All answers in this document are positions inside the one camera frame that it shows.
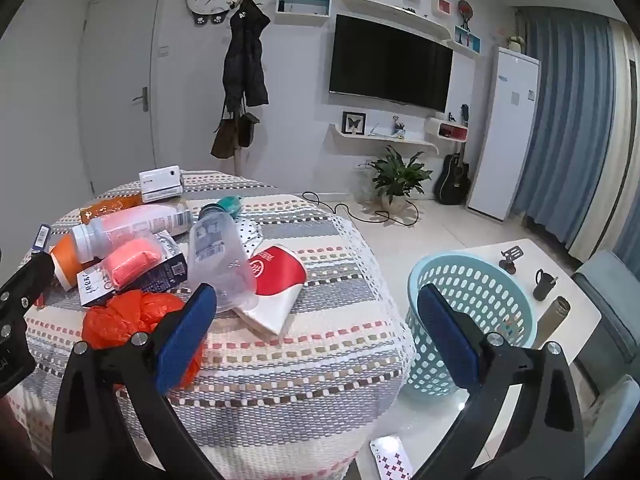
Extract black hanging bag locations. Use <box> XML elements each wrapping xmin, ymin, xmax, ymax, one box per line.
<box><xmin>236</xmin><ymin>111</ymin><xmax>261</xmax><ymax>148</ymax></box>

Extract grey-blue chair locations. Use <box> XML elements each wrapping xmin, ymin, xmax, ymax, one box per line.
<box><xmin>570</xmin><ymin>250</ymin><xmax>640</xmax><ymax>366</ymax></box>
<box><xmin>575</xmin><ymin>374</ymin><xmax>640</xmax><ymax>461</ymax></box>

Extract red and white paper bag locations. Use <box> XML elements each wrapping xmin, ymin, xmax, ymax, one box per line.
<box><xmin>235</xmin><ymin>242</ymin><xmax>308</xmax><ymax>337</ymax></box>

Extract heart-print face mask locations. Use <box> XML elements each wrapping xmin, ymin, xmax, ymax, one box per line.
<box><xmin>232</xmin><ymin>215</ymin><xmax>266</xmax><ymax>256</ymax></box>

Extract beige curtain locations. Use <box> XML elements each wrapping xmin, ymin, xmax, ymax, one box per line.
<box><xmin>570</xmin><ymin>25</ymin><xmax>638</xmax><ymax>263</ymax></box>

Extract orange plastic bag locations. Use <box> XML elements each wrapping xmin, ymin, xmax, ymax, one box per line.
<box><xmin>81</xmin><ymin>290</ymin><xmax>206</xmax><ymax>386</ymax></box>

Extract clear plastic bottle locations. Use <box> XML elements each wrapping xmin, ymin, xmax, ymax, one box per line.
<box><xmin>187</xmin><ymin>204</ymin><xmax>259</xmax><ymax>313</ymax></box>

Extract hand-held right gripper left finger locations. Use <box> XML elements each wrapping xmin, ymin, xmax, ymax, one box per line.
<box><xmin>52</xmin><ymin>283</ymin><xmax>223</xmax><ymax>480</ymax></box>

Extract brown hanging bag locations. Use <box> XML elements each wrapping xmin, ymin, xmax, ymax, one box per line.
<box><xmin>210</xmin><ymin>112</ymin><xmax>238</xmax><ymax>160</ymax></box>

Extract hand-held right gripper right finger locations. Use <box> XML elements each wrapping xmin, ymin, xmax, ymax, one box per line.
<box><xmin>415</xmin><ymin>283</ymin><xmax>586</xmax><ymax>480</ymax></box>

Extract orange snack packet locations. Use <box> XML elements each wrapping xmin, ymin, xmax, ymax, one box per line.
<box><xmin>80</xmin><ymin>194</ymin><xmax>146</xmax><ymax>225</ymax></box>

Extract white side table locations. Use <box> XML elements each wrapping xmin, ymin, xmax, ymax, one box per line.
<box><xmin>450</xmin><ymin>238</ymin><xmax>603</xmax><ymax>396</ymax></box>

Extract pink sponge block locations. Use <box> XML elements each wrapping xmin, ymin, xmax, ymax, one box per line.
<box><xmin>100</xmin><ymin>237</ymin><xmax>162</xmax><ymax>291</ymax></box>

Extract black mug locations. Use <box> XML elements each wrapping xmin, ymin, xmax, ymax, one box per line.
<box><xmin>532</xmin><ymin>268</ymin><xmax>560</xmax><ymax>302</ymax></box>

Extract green potted plant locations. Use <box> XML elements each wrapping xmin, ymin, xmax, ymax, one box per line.
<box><xmin>369</xmin><ymin>145</ymin><xmax>433</xmax><ymax>207</ymax></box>

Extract long blue-lined box shelf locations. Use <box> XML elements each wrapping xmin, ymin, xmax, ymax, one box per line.
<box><xmin>274</xmin><ymin>0</ymin><xmax>333</xmax><ymax>26</ymax></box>

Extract small blue-lined box shelf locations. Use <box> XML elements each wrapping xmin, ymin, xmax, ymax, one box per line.
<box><xmin>454</xmin><ymin>25</ymin><xmax>482</xmax><ymax>56</ymax></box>

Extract black phone stand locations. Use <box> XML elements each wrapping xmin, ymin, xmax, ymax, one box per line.
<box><xmin>497</xmin><ymin>246</ymin><xmax>526</xmax><ymax>275</ymax></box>

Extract curved white wall shelf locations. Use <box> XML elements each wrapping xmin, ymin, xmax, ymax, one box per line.
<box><xmin>344</xmin><ymin>0</ymin><xmax>451</xmax><ymax>41</ymax></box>

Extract striped woven tablecloth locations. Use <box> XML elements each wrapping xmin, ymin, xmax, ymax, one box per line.
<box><xmin>10</xmin><ymin>169</ymin><xmax>418</xmax><ymax>480</ymax></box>

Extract light blue plastic basket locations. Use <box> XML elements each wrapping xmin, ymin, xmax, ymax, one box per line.
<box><xmin>404</xmin><ymin>252</ymin><xmax>538</xmax><ymax>397</ymax></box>

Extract blue curtain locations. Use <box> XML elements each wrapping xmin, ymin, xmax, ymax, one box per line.
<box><xmin>512</xmin><ymin>7</ymin><xmax>640</xmax><ymax>271</ymax></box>

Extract black coat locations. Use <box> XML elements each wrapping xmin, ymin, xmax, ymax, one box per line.
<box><xmin>222</xmin><ymin>0</ymin><xmax>272</xmax><ymax>111</ymax></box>

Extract dark box with white label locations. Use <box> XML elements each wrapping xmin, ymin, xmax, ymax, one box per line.
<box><xmin>76</xmin><ymin>230</ymin><xmax>190</xmax><ymax>308</ymax></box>

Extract low curved white shelf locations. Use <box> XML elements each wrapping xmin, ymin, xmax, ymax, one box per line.
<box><xmin>328</xmin><ymin>122</ymin><xmax>440</xmax><ymax>156</ymax></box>

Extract metal thermos bottle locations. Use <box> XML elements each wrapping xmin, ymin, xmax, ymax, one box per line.
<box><xmin>535</xmin><ymin>296</ymin><xmax>572</xmax><ymax>350</ymax></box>

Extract black floor cable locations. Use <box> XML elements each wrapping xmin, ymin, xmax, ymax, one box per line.
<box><xmin>301</xmin><ymin>191</ymin><xmax>421</xmax><ymax>226</ymax></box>

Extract black acoustic guitar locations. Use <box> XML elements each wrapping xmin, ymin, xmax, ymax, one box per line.
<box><xmin>433</xmin><ymin>140</ymin><xmax>472</xmax><ymax>206</ymax></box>

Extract wooden coat rack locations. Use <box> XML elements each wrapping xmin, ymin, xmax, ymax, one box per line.
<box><xmin>230</xmin><ymin>0</ymin><xmax>281</xmax><ymax>176</ymax></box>

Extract white door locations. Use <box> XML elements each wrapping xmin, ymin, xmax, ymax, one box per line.
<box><xmin>77</xmin><ymin>0</ymin><xmax>166</xmax><ymax>196</ymax></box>

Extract pink and white bottle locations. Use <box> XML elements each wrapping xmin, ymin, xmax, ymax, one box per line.
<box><xmin>70</xmin><ymin>204</ymin><xmax>194</xmax><ymax>261</ymax></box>

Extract red-lined white box shelf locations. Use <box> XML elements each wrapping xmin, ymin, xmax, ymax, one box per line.
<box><xmin>425</xmin><ymin>116</ymin><xmax>469</xmax><ymax>142</ymax></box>

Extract white projector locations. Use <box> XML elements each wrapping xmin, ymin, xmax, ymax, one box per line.
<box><xmin>139</xmin><ymin>165</ymin><xmax>185</xmax><ymax>204</ymax></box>

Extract black wall television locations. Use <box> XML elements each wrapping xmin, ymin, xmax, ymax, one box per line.
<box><xmin>328</xmin><ymin>14</ymin><xmax>454</xmax><ymax>114</ymax></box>

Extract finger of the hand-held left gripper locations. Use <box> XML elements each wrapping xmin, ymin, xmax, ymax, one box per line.
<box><xmin>0</xmin><ymin>251</ymin><xmax>56</xmax><ymax>326</ymax></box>

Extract framed butterfly picture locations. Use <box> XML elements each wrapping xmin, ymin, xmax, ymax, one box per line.
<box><xmin>342</xmin><ymin>111</ymin><xmax>367</xmax><ymax>136</ymax></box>

